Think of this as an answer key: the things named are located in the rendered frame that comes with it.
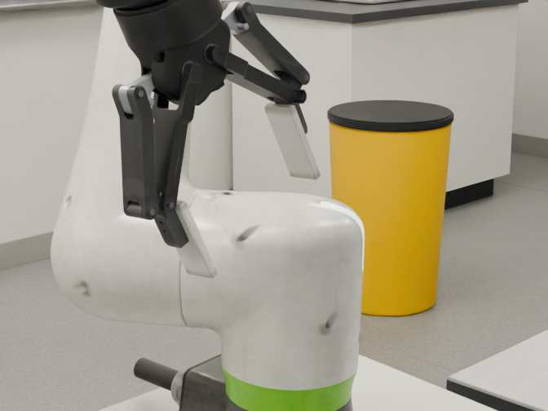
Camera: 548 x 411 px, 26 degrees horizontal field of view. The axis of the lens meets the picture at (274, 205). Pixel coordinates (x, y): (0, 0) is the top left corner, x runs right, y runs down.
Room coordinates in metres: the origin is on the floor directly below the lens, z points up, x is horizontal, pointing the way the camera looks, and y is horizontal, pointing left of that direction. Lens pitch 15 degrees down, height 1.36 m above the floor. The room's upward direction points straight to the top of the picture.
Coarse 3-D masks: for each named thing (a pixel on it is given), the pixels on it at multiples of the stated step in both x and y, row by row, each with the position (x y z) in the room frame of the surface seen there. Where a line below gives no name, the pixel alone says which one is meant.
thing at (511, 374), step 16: (544, 336) 1.53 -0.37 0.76; (512, 352) 1.47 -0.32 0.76; (528, 352) 1.47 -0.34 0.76; (544, 352) 1.47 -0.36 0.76; (480, 368) 1.42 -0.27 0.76; (496, 368) 1.42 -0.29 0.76; (512, 368) 1.42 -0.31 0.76; (528, 368) 1.42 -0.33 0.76; (544, 368) 1.42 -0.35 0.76; (448, 384) 1.40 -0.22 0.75; (464, 384) 1.38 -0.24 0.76; (480, 384) 1.37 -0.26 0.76; (496, 384) 1.37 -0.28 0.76; (512, 384) 1.37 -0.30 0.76; (528, 384) 1.37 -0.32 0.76; (544, 384) 1.37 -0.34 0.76; (480, 400) 1.36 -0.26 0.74; (496, 400) 1.34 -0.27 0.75; (512, 400) 1.33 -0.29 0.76; (528, 400) 1.32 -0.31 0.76; (544, 400) 1.32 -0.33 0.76
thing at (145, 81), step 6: (150, 72) 0.86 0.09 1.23; (138, 78) 0.85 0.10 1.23; (144, 78) 0.85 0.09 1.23; (150, 78) 0.85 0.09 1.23; (132, 84) 0.84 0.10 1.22; (138, 84) 0.84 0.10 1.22; (144, 84) 0.85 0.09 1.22; (150, 84) 0.85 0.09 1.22; (120, 90) 0.84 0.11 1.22; (126, 90) 0.83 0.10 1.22; (150, 90) 0.85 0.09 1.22; (120, 96) 0.84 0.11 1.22; (126, 96) 0.83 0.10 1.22; (150, 96) 0.85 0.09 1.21; (126, 102) 0.84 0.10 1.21; (150, 102) 0.84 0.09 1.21; (126, 108) 0.84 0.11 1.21
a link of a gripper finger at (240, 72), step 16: (208, 48) 0.88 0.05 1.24; (224, 48) 0.89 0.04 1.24; (224, 64) 0.89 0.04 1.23; (240, 64) 0.90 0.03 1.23; (240, 80) 0.92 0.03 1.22; (256, 80) 0.92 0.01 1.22; (272, 80) 0.93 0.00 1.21; (272, 96) 0.95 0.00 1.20; (288, 96) 0.94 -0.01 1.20; (304, 96) 0.95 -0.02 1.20
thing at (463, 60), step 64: (256, 0) 4.93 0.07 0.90; (320, 0) 4.93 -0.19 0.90; (384, 0) 4.79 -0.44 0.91; (448, 0) 4.93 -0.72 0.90; (512, 0) 5.12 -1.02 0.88; (256, 64) 4.80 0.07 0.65; (320, 64) 4.55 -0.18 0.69; (384, 64) 4.57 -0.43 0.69; (448, 64) 4.86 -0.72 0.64; (512, 64) 5.19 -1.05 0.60; (256, 128) 4.80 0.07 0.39; (320, 128) 4.54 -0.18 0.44; (320, 192) 4.54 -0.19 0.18; (448, 192) 4.97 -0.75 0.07
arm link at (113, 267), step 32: (96, 64) 1.14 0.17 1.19; (128, 64) 1.11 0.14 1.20; (96, 96) 1.11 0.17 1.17; (96, 128) 1.09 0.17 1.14; (96, 160) 1.07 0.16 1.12; (96, 192) 1.05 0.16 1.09; (192, 192) 1.06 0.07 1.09; (64, 224) 1.05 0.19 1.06; (96, 224) 1.03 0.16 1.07; (128, 224) 1.02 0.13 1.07; (64, 256) 1.03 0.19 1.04; (96, 256) 1.01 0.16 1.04; (128, 256) 1.01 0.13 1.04; (160, 256) 1.00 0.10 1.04; (64, 288) 1.04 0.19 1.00; (96, 288) 1.01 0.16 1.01; (128, 288) 1.01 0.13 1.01; (160, 288) 1.00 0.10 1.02; (128, 320) 1.04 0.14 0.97; (160, 320) 1.02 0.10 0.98
